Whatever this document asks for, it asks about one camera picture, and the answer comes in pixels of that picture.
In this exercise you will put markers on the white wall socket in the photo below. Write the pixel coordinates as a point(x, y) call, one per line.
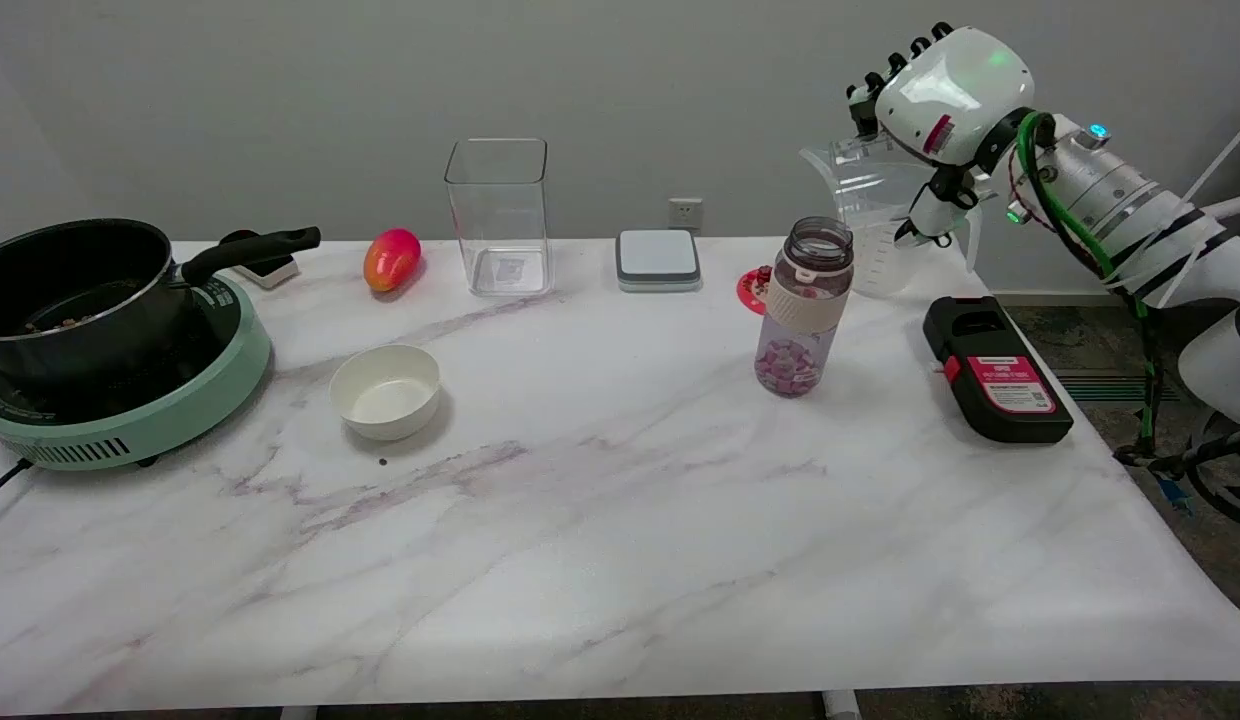
point(685, 213)

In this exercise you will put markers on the white foam tube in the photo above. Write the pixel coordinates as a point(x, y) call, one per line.
point(1235, 206)

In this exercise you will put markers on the grey white square scale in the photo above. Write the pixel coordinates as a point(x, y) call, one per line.
point(658, 258)

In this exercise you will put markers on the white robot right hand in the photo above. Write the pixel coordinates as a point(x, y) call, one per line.
point(955, 95)

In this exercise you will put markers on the black box with red label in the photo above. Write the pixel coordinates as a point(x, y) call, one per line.
point(1000, 375)

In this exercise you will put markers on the clear bottle with beige band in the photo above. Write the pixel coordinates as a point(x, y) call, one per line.
point(805, 310)

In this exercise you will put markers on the mint green induction cooker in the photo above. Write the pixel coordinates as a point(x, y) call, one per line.
point(195, 400)

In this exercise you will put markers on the red orange mango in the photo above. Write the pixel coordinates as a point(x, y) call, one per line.
point(391, 259)

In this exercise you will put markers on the small white black device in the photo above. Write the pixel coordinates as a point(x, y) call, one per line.
point(270, 268)

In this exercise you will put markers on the floor vent grille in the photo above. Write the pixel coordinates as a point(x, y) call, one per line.
point(1100, 386)

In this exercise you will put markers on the clear square tall container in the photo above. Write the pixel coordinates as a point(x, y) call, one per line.
point(499, 220)

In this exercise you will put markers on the white table leg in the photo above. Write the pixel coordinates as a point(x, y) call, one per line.
point(298, 714)
point(841, 706)

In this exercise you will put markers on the white round bowl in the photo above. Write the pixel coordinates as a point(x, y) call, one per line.
point(385, 392)

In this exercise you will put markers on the large clear measuring jug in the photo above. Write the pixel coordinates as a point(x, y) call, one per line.
point(870, 255)

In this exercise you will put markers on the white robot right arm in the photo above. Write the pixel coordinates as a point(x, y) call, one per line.
point(1140, 215)

